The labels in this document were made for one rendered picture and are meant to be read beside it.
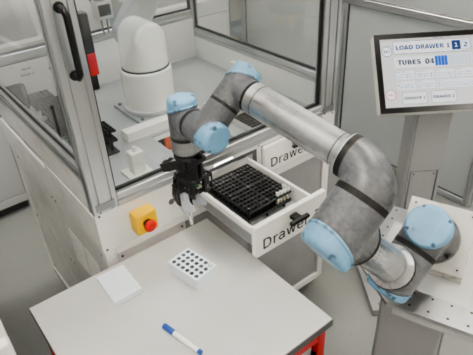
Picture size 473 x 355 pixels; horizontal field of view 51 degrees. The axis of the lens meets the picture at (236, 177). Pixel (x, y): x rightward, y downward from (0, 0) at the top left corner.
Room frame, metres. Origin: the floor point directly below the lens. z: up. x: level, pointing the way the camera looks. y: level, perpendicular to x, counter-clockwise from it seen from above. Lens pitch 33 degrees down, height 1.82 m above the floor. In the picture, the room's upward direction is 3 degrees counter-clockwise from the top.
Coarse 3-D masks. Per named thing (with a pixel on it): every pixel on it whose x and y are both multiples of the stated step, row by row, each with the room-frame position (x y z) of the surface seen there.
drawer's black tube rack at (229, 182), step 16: (224, 176) 1.40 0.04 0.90; (240, 176) 1.44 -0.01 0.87; (256, 176) 1.39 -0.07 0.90; (208, 192) 1.36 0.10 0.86; (224, 192) 1.31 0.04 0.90; (240, 192) 1.30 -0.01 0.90; (256, 192) 1.29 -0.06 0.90; (272, 192) 1.29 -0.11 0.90; (240, 208) 1.26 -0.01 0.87; (272, 208) 1.25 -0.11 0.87
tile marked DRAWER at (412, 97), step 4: (404, 92) 1.72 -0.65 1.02; (408, 92) 1.72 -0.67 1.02; (412, 92) 1.72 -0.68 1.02; (416, 92) 1.72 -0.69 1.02; (420, 92) 1.72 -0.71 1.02; (424, 92) 1.72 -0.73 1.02; (404, 96) 1.71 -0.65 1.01; (408, 96) 1.71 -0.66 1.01; (412, 96) 1.71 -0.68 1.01; (416, 96) 1.71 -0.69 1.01; (420, 96) 1.71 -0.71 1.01; (424, 96) 1.71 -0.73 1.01; (404, 100) 1.70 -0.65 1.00; (408, 100) 1.70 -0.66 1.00; (412, 100) 1.70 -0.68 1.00; (416, 100) 1.70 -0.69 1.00; (420, 100) 1.70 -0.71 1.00; (424, 100) 1.70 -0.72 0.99; (404, 104) 1.69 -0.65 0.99
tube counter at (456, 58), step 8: (424, 56) 1.81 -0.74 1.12; (432, 56) 1.81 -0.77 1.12; (440, 56) 1.81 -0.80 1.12; (448, 56) 1.81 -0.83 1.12; (456, 56) 1.81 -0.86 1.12; (464, 56) 1.81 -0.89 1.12; (472, 56) 1.80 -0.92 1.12; (424, 64) 1.79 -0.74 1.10; (432, 64) 1.79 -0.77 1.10; (440, 64) 1.79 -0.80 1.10; (448, 64) 1.79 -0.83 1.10; (456, 64) 1.79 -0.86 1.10; (464, 64) 1.79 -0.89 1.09
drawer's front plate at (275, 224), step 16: (320, 192) 1.24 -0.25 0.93; (288, 208) 1.16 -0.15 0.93; (304, 208) 1.19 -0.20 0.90; (256, 224) 1.10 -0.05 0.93; (272, 224) 1.12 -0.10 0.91; (288, 224) 1.15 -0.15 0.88; (304, 224) 1.19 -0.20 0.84; (256, 240) 1.08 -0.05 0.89; (272, 240) 1.12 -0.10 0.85; (256, 256) 1.08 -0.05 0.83
